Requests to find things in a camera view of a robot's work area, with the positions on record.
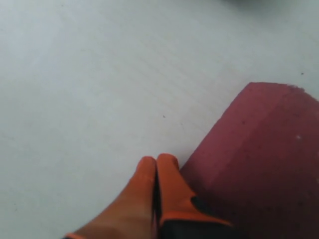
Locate red brick with white marks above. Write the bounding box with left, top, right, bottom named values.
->
left=181, top=83, right=319, bottom=239

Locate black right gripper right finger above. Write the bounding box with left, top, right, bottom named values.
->
left=157, top=153, right=234, bottom=239

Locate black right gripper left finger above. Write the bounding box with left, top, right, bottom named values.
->
left=65, top=156, right=156, bottom=239

